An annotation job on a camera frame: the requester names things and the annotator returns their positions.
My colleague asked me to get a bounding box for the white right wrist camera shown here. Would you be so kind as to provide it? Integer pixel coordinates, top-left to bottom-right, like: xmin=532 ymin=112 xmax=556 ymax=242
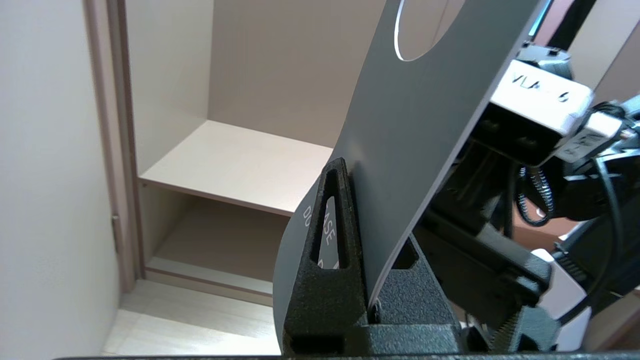
xmin=472 ymin=59 xmax=596 ymax=168

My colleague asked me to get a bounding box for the blue do-not-disturb door hanger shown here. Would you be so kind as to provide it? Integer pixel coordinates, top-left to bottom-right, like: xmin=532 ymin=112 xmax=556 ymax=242
xmin=272 ymin=0 xmax=546 ymax=326

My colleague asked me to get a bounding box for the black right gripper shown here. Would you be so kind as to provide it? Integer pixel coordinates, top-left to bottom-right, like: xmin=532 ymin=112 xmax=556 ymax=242
xmin=412 ymin=142 xmax=562 ymax=352

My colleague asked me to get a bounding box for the cream door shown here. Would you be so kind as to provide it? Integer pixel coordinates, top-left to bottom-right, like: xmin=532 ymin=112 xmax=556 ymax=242
xmin=0 ymin=0 xmax=121 ymax=360

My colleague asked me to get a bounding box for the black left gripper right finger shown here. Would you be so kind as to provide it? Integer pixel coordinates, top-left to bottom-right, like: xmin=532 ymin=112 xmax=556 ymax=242
xmin=350 ymin=238 xmax=463 ymax=353

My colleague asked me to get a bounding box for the white shelf board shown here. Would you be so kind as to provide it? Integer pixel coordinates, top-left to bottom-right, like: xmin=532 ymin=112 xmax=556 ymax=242
xmin=139 ymin=119 xmax=335 ymax=217

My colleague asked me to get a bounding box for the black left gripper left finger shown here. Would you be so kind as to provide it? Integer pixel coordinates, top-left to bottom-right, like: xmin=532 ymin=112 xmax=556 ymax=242
xmin=282 ymin=157 xmax=369 ymax=353

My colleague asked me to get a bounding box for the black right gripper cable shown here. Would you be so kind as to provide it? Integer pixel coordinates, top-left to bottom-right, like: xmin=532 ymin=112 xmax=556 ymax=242
xmin=515 ymin=157 xmax=626 ymax=326

